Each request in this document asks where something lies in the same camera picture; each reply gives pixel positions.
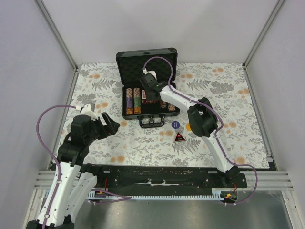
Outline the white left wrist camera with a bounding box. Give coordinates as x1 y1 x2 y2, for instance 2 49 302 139
80 103 98 121

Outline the aluminium frame post left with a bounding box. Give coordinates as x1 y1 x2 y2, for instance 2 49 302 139
34 0 78 71

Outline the red card deck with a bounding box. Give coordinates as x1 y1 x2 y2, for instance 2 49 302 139
141 90 146 100

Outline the yellow big blind button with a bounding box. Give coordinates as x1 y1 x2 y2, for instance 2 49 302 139
186 123 191 131

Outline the aluminium frame post right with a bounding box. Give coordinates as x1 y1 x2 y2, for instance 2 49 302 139
243 0 286 70

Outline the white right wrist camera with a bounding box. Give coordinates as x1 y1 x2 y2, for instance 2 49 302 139
143 68 157 79

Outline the rightmost poker chip row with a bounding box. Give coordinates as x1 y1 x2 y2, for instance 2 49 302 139
168 104 176 112

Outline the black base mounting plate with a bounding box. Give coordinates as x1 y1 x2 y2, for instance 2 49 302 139
51 163 247 190

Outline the red triangular all-in button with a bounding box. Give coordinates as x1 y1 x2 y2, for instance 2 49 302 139
174 132 185 143

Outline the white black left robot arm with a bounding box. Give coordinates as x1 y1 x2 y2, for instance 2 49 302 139
26 111 120 229

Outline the black poker set case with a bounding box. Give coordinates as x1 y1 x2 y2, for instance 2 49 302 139
115 48 180 129

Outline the aluminium front rail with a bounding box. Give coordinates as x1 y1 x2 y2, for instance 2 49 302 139
34 171 294 191

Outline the aluminium frame post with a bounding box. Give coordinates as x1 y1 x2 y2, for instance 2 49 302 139
34 0 78 71
243 0 286 70

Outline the floral patterned table mat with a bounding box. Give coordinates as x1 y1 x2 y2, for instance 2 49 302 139
71 63 269 169

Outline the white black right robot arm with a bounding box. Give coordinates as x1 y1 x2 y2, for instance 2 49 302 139
120 71 239 188

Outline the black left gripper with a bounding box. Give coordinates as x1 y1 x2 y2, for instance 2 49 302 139
85 112 120 144

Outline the blue small blind button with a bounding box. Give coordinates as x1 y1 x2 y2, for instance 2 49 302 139
171 121 181 129

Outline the poker chip row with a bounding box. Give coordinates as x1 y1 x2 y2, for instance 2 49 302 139
133 88 141 115
126 88 133 115
168 104 176 112
160 101 167 109

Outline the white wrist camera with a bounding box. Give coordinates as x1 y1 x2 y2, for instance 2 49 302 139
80 103 98 121
143 68 157 79

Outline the leftmost poker chip row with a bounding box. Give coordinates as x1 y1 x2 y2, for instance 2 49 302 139
126 88 133 115

